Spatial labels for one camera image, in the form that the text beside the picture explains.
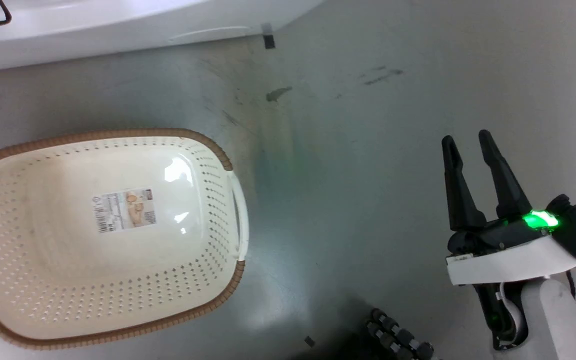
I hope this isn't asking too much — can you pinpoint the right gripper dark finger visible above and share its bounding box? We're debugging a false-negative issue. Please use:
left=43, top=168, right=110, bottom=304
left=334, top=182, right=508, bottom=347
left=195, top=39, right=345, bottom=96
left=478, top=129, right=534, bottom=221
left=441, top=135, right=488, bottom=232

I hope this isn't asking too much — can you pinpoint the printed product label sticker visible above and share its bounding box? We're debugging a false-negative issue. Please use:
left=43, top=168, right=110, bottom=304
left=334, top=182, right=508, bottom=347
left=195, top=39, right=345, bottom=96
left=91, top=188, right=157, bottom=234

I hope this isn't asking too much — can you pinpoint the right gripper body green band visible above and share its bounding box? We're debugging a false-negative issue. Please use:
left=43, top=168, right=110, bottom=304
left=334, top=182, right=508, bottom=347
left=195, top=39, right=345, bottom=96
left=445, top=210, right=576, bottom=352

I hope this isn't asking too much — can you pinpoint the cream perforated laundry basket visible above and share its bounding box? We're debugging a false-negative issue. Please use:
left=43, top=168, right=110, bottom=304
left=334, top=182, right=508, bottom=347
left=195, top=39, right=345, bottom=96
left=0, top=128, right=249, bottom=350

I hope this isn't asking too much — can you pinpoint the white washing machine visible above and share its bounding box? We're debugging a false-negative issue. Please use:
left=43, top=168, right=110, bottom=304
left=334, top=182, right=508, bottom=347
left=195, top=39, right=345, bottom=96
left=0, top=0, right=325, bottom=75

